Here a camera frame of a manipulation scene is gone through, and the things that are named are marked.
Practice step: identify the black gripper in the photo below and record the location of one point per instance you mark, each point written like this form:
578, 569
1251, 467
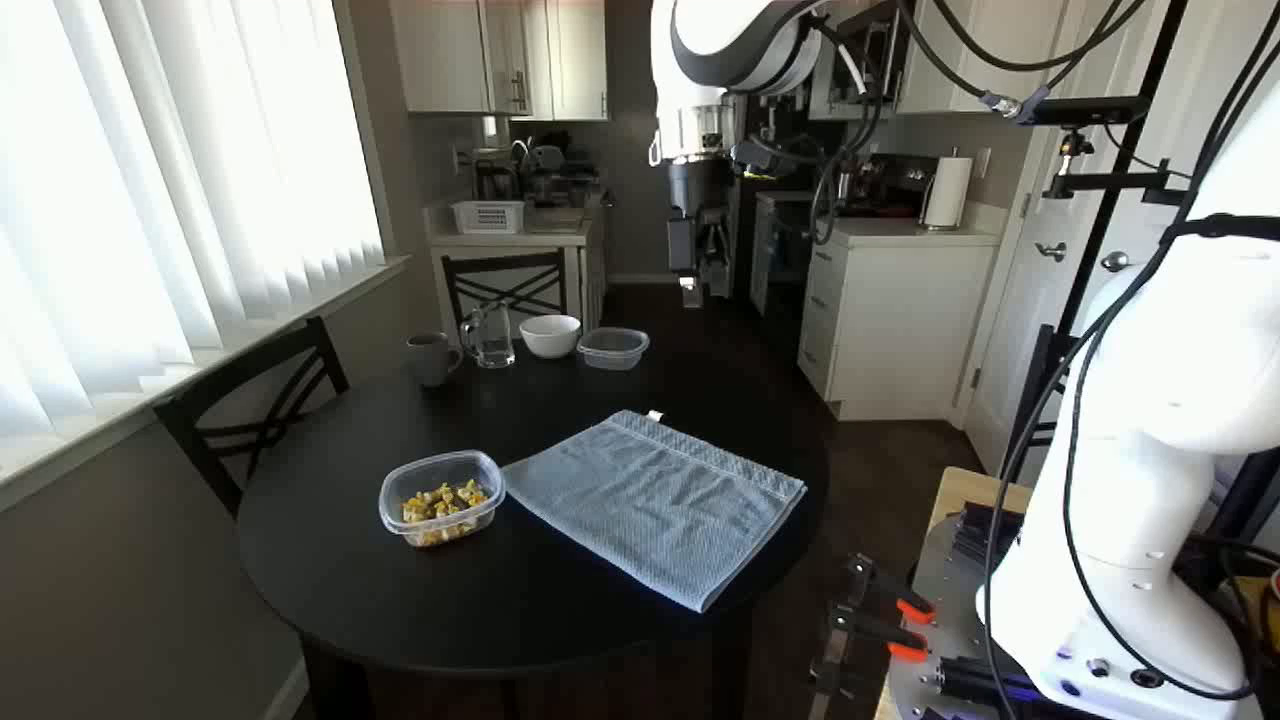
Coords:
697, 243

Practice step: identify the clear plastic bowl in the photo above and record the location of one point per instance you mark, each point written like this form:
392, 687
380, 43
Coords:
443, 503

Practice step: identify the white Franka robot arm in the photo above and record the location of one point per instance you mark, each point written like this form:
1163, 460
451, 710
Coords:
1174, 402

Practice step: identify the white ceramic bowl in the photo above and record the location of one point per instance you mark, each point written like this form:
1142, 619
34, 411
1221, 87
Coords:
551, 334

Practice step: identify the blue towel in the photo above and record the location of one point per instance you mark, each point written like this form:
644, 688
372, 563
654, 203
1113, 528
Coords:
663, 506

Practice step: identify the white paper towel roll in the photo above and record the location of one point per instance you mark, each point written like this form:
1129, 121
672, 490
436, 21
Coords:
950, 193

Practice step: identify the small white counter unit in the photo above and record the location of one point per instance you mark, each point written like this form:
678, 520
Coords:
512, 246

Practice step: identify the white kitchen base cabinet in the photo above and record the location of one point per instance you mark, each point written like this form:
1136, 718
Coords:
895, 323

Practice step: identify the clear drinking glass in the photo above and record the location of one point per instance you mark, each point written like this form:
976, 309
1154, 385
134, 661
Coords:
494, 336

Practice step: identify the white plastic bin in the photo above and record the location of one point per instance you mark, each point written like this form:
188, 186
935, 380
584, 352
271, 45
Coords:
486, 217

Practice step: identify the grey mug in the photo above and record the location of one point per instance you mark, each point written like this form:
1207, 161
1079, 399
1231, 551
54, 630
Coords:
434, 363

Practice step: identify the yellow food pieces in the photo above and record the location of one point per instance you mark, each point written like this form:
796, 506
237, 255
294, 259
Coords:
445, 506

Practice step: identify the robot mounting platform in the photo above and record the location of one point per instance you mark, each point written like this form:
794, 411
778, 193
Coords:
953, 506

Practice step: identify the round black dining table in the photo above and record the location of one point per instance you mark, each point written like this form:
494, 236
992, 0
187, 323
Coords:
400, 586

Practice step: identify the white vertical window blinds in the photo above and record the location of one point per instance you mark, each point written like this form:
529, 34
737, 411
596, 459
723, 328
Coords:
160, 175

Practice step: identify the white upper wall cabinets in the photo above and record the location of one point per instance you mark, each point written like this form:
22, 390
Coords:
503, 55

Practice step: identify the black metal stand frame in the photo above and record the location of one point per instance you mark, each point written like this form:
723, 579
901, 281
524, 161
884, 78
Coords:
1113, 203

